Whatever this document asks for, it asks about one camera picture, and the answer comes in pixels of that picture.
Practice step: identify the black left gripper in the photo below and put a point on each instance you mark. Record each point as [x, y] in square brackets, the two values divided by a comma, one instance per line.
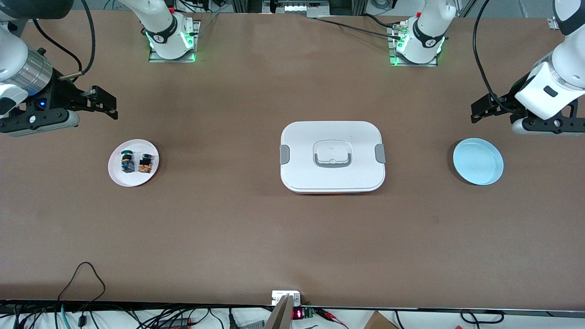
[508, 100]

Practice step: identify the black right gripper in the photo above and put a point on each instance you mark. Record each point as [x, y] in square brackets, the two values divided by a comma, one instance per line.
[64, 92]

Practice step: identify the orange push button switch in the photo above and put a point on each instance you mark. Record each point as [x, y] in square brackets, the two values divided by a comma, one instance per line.
[145, 165]

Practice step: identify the pink round plate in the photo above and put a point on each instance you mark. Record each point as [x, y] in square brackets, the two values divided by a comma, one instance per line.
[132, 180]

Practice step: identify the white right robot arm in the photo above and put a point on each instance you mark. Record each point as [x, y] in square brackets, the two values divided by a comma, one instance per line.
[160, 27]

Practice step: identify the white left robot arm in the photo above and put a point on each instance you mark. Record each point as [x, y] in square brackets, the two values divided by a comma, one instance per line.
[429, 27]

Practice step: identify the white lidded lunch box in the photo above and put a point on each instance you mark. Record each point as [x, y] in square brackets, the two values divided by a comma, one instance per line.
[332, 176]

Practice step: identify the light blue round plate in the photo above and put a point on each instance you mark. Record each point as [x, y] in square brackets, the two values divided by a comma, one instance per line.
[477, 162]

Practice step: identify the aluminium table edge profile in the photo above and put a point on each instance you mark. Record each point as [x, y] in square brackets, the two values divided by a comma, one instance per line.
[553, 23]

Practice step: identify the white lit device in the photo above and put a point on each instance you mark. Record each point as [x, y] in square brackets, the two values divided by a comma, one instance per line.
[304, 7]

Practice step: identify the brown cardboard piece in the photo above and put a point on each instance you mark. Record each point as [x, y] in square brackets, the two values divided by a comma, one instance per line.
[379, 322]

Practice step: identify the red digit display module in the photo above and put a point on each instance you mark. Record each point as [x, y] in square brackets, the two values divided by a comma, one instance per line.
[298, 314]

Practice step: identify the green push button switch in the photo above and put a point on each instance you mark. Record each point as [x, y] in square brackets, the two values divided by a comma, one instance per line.
[127, 163]

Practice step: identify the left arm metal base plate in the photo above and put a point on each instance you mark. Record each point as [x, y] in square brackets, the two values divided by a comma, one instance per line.
[391, 45]

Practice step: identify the aluminium frame structure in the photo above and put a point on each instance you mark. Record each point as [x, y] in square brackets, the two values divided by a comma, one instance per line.
[247, 7]

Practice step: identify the white metal bracket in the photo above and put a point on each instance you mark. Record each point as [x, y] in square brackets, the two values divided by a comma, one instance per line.
[279, 296]

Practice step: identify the grey aluminium post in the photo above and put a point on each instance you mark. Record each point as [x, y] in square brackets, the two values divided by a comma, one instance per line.
[279, 317]

